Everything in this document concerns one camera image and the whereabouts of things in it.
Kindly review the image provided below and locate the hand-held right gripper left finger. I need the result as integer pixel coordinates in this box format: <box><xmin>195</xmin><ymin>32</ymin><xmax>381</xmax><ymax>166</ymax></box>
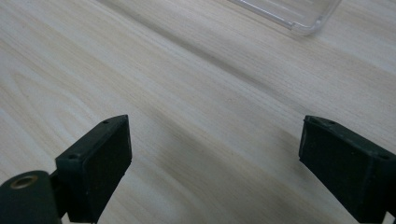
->
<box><xmin>55</xmin><ymin>114</ymin><xmax>133</xmax><ymax>224</ymax></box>

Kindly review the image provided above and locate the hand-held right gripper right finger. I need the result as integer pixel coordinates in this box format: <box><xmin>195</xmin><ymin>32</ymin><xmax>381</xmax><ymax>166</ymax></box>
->
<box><xmin>298</xmin><ymin>115</ymin><xmax>396</xmax><ymax>224</ymax></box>

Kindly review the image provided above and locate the clear plastic container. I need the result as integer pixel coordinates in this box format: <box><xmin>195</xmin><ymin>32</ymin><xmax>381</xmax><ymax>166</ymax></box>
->
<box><xmin>228</xmin><ymin>0</ymin><xmax>343</xmax><ymax>35</ymax></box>

